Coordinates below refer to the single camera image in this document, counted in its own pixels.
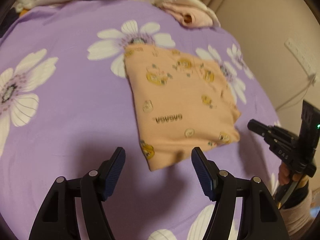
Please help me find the orange cartoon print shirt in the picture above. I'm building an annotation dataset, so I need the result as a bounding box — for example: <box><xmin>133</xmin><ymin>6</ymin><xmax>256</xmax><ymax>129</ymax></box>
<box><xmin>124</xmin><ymin>44</ymin><xmax>240</xmax><ymax>171</ymax></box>

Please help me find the pink fuzzy right forearm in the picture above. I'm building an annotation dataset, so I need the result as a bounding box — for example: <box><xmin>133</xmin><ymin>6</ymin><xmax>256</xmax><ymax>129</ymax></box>
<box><xmin>280</xmin><ymin>183</ymin><xmax>315</xmax><ymax>239</ymax></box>

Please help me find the person's right hand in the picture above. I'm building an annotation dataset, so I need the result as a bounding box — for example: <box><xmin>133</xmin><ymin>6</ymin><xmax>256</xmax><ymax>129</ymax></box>
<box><xmin>278</xmin><ymin>163</ymin><xmax>302</xmax><ymax>185</ymax></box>

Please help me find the pink folded garment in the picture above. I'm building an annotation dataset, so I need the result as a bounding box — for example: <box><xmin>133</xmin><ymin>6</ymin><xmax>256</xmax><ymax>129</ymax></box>
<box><xmin>161</xmin><ymin>3</ymin><xmax>214</xmax><ymax>28</ymax></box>

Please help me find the cream folded garment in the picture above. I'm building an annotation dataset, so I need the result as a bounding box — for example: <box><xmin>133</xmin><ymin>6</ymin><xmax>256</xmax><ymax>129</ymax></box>
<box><xmin>152</xmin><ymin>0</ymin><xmax>221</xmax><ymax>28</ymax></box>

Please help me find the white power cable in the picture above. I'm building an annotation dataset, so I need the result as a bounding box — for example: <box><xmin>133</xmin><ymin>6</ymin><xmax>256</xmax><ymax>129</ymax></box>
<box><xmin>274</xmin><ymin>73</ymin><xmax>317</xmax><ymax>112</ymax></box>

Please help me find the white wall socket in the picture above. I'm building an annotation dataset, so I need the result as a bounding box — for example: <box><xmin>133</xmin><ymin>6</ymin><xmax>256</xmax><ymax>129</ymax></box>
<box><xmin>284</xmin><ymin>38</ymin><xmax>317</xmax><ymax>77</ymax></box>

